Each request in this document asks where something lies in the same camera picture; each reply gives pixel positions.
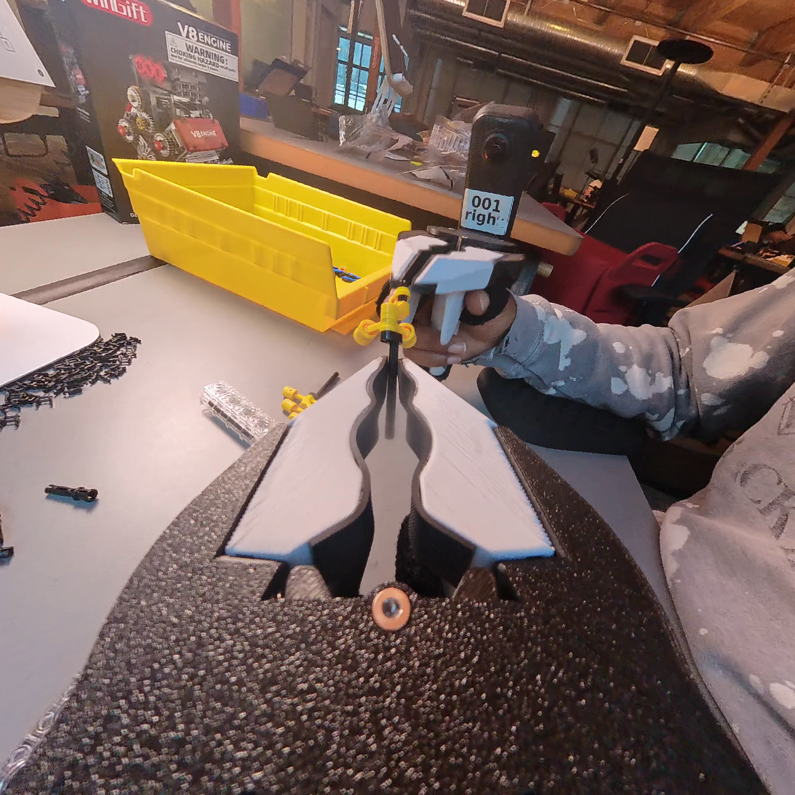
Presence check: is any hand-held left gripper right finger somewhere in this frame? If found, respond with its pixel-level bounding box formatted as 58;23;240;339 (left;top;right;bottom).
396;358;557;598

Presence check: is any grey desk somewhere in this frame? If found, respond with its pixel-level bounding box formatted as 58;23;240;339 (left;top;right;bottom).
0;214;678;783

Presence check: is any black toy engine box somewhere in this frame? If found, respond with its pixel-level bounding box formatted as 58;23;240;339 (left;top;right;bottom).
46;0;243;224

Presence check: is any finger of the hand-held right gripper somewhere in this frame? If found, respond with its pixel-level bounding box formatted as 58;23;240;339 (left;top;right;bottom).
391;234;449;284
412;247;527;295

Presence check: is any yellow plastic bin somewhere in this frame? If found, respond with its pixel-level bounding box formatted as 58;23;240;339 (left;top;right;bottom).
113;158;412;336

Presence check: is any white book stand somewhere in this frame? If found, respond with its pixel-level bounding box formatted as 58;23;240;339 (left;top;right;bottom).
0;0;100;389

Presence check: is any pile of clear plastic bags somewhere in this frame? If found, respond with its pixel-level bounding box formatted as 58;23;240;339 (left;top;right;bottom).
338;112;479;181

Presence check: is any person's grey sweatshirt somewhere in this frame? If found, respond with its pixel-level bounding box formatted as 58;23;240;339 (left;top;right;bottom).
658;385;795;795

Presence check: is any wooden table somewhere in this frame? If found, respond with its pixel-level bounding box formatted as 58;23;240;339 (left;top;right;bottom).
239;115;585;255

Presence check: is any pile of black pins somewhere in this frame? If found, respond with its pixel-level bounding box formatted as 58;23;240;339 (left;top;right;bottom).
0;333;142;429

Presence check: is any metal ventilation duct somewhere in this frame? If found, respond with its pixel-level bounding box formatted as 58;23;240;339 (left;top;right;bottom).
410;0;795;106

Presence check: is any red plastic object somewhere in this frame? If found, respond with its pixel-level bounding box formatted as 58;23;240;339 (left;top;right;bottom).
540;202;681;324

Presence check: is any person's right hand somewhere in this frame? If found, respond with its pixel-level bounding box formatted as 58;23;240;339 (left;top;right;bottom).
404;289;519;369

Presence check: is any white hanging hose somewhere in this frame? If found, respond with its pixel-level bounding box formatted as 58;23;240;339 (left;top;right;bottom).
373;0;414;119

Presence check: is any clear cylinder block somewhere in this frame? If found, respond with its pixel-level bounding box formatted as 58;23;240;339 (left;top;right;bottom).
0;677;82;783
200;381;277;445

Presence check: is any black axle with yellow pistons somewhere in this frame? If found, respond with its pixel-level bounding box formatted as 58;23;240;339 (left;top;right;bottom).
353;287;418;441
281;371;340;418

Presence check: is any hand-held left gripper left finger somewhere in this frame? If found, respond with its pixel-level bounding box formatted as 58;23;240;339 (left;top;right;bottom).
224;357;390;598

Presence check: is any black floor lamp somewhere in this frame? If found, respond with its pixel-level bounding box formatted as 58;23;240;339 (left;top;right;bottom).
624;39;714;159

